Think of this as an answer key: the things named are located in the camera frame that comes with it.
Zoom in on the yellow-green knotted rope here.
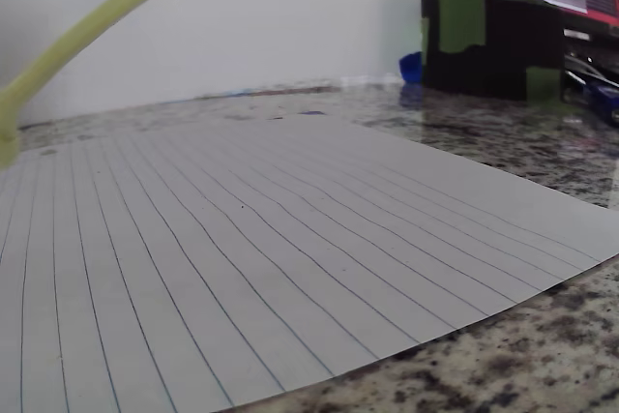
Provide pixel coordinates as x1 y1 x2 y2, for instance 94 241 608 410
0 0 236 170

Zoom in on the black stand with green tape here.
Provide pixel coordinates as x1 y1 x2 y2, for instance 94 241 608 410
419 0 566 104

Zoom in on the white foam board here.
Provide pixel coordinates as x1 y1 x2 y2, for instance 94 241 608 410
0 0 425 120

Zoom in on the blue plastic object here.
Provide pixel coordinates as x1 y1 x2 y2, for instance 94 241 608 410
578 77 619 127

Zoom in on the lined loose-leaf paper sheet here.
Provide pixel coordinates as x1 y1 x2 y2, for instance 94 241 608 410
0 114 619 413

